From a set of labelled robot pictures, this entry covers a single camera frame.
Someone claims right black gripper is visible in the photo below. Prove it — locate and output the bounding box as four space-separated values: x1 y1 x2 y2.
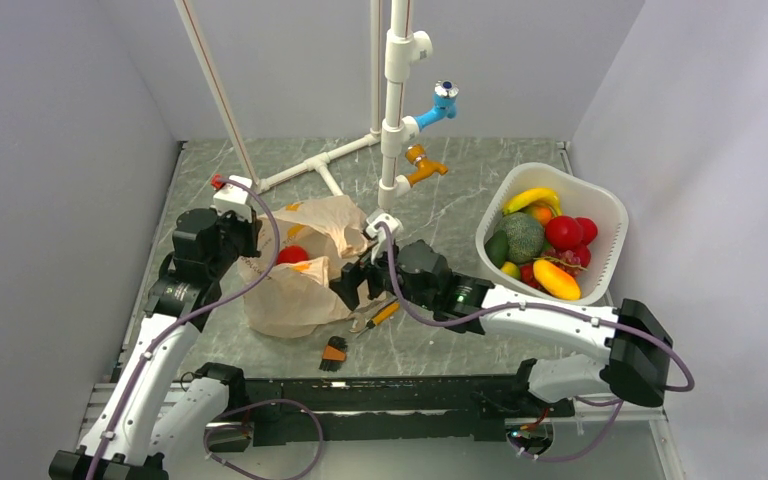
327 235 437 311

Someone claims orange plastic bag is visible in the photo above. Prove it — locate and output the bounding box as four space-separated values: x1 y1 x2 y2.
238 195 370 339

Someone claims bright red fake apple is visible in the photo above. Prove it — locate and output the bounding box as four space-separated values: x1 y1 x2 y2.
276 245 310 264

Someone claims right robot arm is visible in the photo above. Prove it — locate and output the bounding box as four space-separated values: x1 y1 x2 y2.
329 241 676 415

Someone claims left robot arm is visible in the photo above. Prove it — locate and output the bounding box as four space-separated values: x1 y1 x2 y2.
48 206 263 479

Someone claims green fake avocado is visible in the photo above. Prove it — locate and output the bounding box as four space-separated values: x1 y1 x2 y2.
484 230 509 268

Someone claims yellow fake lemon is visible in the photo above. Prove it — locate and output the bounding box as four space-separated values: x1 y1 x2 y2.
499 261 521 280

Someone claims green fake melon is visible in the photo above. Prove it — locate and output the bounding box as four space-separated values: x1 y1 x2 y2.
496 212 545 265

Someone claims yellow fake mango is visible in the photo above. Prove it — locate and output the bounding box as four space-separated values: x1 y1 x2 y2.
532 259 581 301

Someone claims fake orange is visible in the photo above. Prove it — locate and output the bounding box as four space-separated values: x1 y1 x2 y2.
525 203 555 227

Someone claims yellow fake banana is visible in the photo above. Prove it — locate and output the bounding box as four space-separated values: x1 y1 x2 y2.
501 187 563 216

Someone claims red fake tomato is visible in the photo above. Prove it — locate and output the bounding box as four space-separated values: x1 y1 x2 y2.
575 217 599 245

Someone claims silver combination wrench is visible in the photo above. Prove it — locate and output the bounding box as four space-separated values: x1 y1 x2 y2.
349 301 391 334

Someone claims black orange hex key set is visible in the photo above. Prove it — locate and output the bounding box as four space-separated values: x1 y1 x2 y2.
319 336 348 372

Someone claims orange tap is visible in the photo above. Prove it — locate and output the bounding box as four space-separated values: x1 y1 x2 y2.
405 144 448 187

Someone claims blue tap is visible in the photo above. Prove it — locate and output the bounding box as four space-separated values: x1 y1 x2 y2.
415 80 459 131

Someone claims white PVC pipe stand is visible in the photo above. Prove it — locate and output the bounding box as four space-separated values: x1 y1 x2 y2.
175 1 433 206

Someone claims white plastic basket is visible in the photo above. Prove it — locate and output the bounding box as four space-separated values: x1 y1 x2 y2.
475 163 629 305

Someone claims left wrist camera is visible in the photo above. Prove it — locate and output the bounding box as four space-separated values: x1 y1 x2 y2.
210 174 254 222

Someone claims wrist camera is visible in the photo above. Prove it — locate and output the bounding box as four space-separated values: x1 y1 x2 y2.
363 209 403 261
210 174 254 222

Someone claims orange handled screwdriver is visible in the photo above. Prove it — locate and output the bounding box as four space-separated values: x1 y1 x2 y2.
356 300 401 336

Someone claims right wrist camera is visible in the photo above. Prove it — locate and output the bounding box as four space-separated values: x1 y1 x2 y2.
363 209 403 261

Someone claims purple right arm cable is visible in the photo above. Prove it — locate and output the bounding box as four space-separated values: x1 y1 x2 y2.
375 221 697 464

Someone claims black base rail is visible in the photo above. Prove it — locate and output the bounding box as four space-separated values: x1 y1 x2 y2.
213 375 575 447

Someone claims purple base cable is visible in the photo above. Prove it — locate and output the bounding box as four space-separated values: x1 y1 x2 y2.
202 398 326 480

